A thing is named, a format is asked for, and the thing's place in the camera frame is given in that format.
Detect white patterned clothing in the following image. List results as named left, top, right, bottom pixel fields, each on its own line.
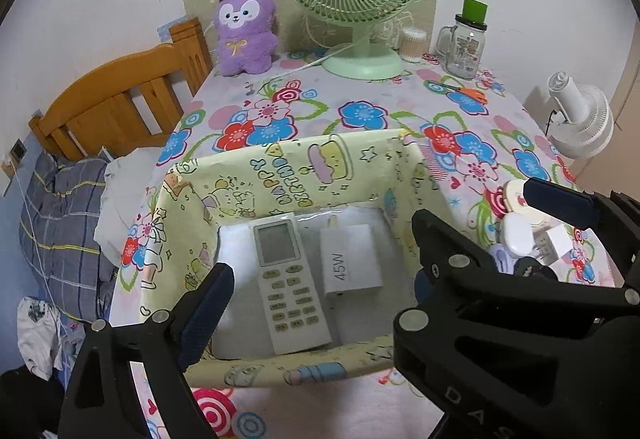
left=16, top=296, right=63, bottom=382

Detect dark cloth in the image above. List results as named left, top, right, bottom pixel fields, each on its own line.
left=0, top=366, right=68, bottom=439

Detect plaid blue pillow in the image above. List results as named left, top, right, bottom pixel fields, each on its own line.
left=19, top=151, right=118, bottom=322

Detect orange handled scissors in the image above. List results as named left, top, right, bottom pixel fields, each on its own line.
left=430, top=79, right=488, bottom=106

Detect white oval case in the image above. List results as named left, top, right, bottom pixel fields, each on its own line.
left=500, top=213, right=535, bottom=260

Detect white remote control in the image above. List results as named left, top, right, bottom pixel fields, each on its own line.
left=252, top=214, right=333, bottom=355

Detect white circulator fan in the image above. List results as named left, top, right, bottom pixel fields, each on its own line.
left=545, top=71, right=615, bottom=158

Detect white pillow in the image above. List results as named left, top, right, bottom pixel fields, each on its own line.
left=94, top=148, right=171, bottom=265

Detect glass jar with green lid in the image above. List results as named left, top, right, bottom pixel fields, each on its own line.
left=437, top=0, right=490, bottom=80

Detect purple plush toy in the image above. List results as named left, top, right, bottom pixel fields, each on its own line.
left=214, top=0, right=281, bottom=77

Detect white fan cable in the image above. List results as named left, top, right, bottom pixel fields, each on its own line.
left=244, top=44, right=353, bottom=92

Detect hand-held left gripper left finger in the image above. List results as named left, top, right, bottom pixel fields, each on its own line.
left=60, top=263, right=236, bottom=439

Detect wooden bed headboard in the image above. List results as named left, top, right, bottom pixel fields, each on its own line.
left=29, top=17, right=215, bottom=162

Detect cotton swab container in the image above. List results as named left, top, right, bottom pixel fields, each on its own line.
left=398, top=26, right=429, bottom=64

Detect yellow printed storage box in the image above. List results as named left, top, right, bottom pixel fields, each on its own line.
left=140, top=128, right=436, bottom=387

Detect white plug adapter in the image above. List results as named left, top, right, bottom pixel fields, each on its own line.
left=532, top=225, right=573, bottom=267

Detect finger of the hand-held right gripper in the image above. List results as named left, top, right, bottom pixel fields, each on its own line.
left=523, top=178, right=640, bottom=290
left=393, top=209, right=640, bottom=439

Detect white charger block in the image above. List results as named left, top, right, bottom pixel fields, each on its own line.
left=319, top=218, right=385, bottom=297

